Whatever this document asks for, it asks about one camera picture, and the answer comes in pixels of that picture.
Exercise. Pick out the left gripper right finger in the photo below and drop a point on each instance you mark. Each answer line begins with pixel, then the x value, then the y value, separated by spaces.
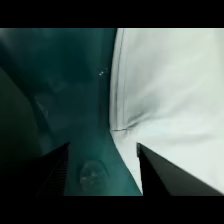
pixel 166 176

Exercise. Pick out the white shirt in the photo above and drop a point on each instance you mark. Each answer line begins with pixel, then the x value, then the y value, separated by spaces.
pixel 173 93

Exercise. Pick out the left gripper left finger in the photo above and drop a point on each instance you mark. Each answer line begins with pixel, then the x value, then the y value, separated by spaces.
pixel 55 175

